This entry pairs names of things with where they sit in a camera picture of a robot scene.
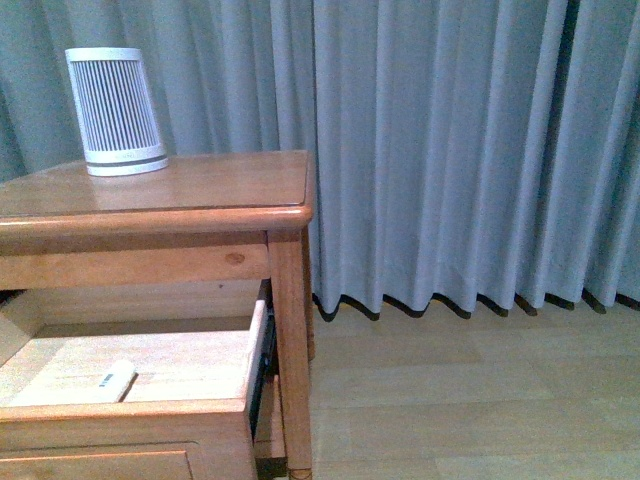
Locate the white medicine box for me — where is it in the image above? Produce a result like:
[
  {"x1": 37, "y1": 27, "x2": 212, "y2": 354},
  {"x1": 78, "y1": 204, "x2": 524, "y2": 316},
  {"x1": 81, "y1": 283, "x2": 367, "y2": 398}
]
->
[{"x1": 85, "y1": 360, "x2": 137, "y2": 403}]

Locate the wooden drawer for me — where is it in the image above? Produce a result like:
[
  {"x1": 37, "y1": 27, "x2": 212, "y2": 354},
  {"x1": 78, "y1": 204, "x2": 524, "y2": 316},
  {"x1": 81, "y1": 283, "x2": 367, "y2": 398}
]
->
[{"x1": 1, "y1": 301, "x2": 273, "y2": 479}]

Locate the white ribbed air purifier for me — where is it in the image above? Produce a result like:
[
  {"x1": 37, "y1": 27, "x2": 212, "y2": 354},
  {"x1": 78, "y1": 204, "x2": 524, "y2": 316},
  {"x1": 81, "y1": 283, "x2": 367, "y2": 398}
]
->
[{"x1": 65, "y1": 47, "x2": 168, "y2": 177}]

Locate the grey curtain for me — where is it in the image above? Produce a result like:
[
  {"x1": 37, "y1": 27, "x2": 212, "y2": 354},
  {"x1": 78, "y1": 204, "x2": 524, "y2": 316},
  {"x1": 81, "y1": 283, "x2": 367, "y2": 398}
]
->
[{"x1": 1, "y1": 1, "x2": 639, "y2": 312}]

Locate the wooden nightstand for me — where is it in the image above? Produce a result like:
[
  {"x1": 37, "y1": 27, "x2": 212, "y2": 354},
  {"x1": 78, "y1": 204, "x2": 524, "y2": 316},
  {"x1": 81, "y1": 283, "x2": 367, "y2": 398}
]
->
[{"x1": 1, "y1": 151, "x2": 315, "y2": 479}]

